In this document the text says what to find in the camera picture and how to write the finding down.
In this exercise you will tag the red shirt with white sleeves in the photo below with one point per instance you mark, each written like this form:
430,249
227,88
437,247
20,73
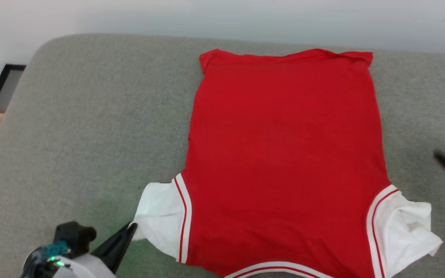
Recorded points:
284,154

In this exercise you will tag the grey fabric sofa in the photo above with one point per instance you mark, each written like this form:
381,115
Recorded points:
91,116

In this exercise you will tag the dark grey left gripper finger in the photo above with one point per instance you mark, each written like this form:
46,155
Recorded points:
114,249

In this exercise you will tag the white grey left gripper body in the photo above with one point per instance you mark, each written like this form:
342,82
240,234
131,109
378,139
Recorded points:
79,268

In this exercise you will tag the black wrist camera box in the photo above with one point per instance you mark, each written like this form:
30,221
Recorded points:
73,233

